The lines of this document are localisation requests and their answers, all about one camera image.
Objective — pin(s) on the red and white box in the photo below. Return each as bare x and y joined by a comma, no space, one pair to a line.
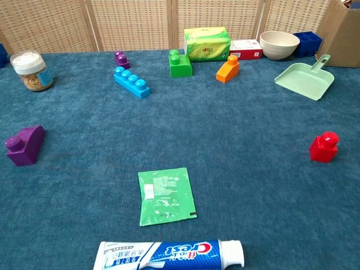
245,49

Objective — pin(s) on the green sachet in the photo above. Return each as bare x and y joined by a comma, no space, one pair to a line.
166,197

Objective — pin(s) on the dark blue lego block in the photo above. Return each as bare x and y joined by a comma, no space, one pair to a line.
309,45

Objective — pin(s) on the clear jar white lid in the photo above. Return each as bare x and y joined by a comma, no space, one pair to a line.
31,70

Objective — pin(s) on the purple sloped one-stud block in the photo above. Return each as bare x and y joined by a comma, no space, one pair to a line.
26,147

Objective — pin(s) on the small purple two-stud block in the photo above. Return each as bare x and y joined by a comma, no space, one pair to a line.
122,60

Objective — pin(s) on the cardboard box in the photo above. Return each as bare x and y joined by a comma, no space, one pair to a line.
341,36

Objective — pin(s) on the wicker folding screen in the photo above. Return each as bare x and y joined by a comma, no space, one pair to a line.
132,25

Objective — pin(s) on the blue carpet table cover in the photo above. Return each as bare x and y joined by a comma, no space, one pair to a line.
197,126

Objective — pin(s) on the blue white toothpaste tube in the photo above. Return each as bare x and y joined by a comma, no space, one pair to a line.
168,254

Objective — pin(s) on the green tissue pack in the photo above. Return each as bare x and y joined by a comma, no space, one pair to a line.
206,43

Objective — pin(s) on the light blue four-stud block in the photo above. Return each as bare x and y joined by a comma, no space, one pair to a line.
132,83

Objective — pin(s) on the orange sloped one-stud block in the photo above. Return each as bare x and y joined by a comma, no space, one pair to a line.
227,71

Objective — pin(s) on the green two-stud block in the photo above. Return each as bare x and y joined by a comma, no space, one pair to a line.
181,67

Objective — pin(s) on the red small block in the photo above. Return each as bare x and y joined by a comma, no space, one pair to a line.
323,150

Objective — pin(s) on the light green dustpan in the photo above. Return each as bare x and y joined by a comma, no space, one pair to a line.
305,80

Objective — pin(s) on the beige bowl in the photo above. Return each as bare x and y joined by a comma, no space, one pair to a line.
278,47

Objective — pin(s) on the blue compartment box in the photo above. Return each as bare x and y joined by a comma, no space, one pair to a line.
2,56

